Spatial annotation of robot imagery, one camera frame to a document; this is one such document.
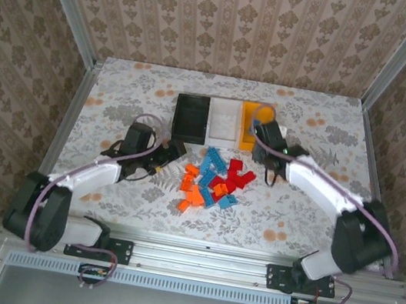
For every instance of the red lego brick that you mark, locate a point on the red lego brick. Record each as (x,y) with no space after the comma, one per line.
(246,178)
(217,181)
(235,186)
(215,197)
(236,165)

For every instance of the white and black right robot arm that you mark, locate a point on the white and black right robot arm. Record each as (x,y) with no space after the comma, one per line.
(318,183)

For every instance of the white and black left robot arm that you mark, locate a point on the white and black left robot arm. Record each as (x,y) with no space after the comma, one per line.
(93,180)

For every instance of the yellow plastic container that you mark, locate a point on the yellow plastic container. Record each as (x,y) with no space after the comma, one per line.
(244,135)

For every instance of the black plastic container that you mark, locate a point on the black plastic container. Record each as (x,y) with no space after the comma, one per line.
(191,119)

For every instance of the long blue lego brick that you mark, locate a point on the long blue lego brick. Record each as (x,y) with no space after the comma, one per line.
(216,159)

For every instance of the white plastic container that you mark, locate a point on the white plastic container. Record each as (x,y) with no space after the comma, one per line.
(223,124)

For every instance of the aluminium table side rail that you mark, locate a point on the aluminium table side rail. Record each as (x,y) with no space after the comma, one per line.
(372,149)
(79,100)

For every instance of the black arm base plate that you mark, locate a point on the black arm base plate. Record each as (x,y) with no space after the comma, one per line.
(275,277)
(124,252)

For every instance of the long aluminium base rail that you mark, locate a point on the long aluminium base rail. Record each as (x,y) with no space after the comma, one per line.
(200,261)

